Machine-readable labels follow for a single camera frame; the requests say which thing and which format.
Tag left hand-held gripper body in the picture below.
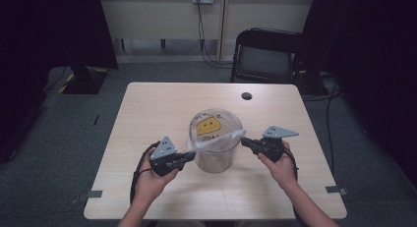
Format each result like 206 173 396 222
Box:
149 136 187 178

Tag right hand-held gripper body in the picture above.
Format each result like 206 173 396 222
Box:
258 125 300 163

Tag clear plastic bin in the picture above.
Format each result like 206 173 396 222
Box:
188 107 245 175

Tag clear plastic bag yellow print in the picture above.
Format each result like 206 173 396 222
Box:
182 109 247 155

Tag person's right hand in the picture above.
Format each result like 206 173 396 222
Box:
257 141 298 193

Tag person's left hand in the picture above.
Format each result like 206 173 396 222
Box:
135 159 180 205

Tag plain black stand base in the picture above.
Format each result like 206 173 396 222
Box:
293 70 330 97

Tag black folding chair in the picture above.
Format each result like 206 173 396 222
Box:
229 27 305 85

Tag black stand base yellow stripes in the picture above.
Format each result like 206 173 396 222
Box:
58 65 110 95

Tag dark curtain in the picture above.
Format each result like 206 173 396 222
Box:
300 0 417 190
0 0 120 163

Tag right hand-held gripper black cable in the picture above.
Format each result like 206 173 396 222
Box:
283 147 300 183

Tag hand-held gripper black cable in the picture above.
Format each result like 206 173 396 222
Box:
129 141 162 205
283 147 300 183

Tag left hand-held gripper black cable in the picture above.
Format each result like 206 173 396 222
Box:
129 141 162 205

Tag black socket cable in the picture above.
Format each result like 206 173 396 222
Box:
196 0 233 70
198 0 233 66

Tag thin black floor cable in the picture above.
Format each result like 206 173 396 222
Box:
43 66 69 93

